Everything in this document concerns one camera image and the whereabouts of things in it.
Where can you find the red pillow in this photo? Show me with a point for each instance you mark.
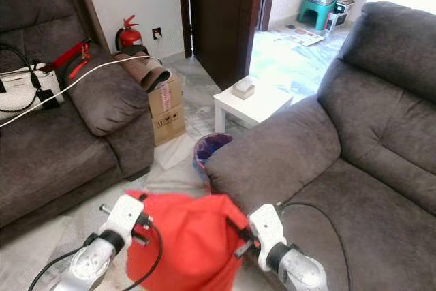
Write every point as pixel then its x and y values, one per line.
pixel 194 247

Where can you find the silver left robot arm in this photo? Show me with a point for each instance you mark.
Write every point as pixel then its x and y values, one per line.
pixel 92 264

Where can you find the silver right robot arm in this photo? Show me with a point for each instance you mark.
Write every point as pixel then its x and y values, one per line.
pixel 303 270

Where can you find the grey two-seat sofa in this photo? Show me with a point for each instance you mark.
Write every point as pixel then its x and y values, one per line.
pixel 368 134

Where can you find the printed floor mat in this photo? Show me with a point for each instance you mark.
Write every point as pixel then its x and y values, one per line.
pixel 301 35

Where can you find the wastebasket with purple liner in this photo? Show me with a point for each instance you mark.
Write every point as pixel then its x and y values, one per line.
pixel 208 151

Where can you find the brown cardboard box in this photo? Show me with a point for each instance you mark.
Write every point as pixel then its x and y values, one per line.
pixel 167 112

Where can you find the white side table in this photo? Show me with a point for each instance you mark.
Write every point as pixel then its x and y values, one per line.
pixel 255 107

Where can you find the beige tissue box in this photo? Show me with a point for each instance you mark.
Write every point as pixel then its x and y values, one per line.
pixel 243 88

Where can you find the brown rolled cushion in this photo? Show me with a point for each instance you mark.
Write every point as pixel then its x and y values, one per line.
pixel 143 67

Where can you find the red fire extinguisher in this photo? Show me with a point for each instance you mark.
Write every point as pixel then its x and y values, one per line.
pixel 131 35

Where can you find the dark wooden door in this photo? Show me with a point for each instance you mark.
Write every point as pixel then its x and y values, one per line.
pixel 221 18

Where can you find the green plastic stool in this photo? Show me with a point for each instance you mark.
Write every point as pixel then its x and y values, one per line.
pixel 312 13

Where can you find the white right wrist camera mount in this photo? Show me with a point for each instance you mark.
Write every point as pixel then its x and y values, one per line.
pixel 266 228

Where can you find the black wall socket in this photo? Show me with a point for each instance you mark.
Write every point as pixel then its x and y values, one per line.
pixel 157 33

